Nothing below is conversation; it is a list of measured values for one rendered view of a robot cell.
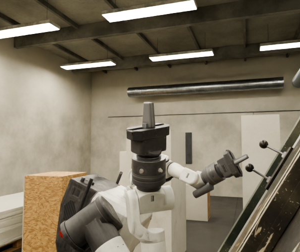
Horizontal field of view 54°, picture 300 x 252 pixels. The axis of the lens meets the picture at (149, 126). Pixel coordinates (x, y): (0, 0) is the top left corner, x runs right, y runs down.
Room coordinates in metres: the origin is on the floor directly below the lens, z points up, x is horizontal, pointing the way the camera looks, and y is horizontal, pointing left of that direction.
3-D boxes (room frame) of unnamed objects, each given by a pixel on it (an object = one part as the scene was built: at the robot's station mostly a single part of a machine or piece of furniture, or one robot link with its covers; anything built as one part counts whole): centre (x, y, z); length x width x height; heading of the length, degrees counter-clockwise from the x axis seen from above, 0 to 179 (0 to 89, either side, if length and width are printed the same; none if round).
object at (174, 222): (4.14, -0.12, 0.88); 0.90 x 0.60 x 1.75; 162
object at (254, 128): (4.98, -1.87, 1.03); 0.60 x 0.58 x 2.05; 162
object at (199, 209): (6.43, -0.99, 0.36); 0.58 x 0.45 x 0.72; 72
